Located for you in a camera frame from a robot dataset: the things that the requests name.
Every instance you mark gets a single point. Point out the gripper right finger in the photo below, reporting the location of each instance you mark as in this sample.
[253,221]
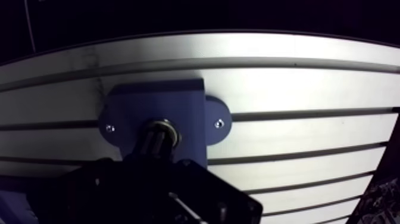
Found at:
[203,194]

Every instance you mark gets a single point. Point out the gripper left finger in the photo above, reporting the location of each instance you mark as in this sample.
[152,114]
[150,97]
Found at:
[93,194]

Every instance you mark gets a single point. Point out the steel bearing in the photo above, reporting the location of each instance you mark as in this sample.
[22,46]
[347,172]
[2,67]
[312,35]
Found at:
[170,126]

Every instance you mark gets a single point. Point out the dark blue-grey housing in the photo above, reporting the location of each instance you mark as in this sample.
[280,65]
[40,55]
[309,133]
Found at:
[156,100]

